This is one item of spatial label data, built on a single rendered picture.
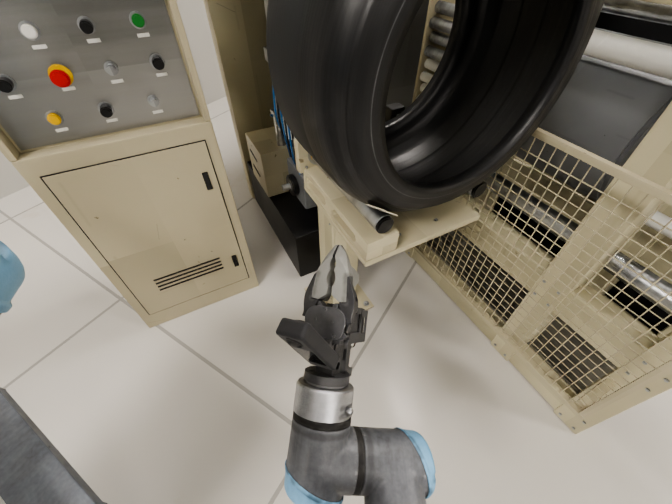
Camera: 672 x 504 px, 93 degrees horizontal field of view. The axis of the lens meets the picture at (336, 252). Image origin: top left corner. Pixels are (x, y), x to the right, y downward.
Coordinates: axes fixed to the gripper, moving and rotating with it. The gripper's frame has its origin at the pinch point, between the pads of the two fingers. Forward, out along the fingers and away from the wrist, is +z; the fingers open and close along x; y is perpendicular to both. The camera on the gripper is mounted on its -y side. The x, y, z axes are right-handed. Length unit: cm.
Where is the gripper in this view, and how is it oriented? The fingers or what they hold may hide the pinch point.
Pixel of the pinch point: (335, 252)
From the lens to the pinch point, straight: 50.4
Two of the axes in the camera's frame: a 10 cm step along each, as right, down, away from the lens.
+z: 1.3, -9.8, 1.3
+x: 8.6, 0.5, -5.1
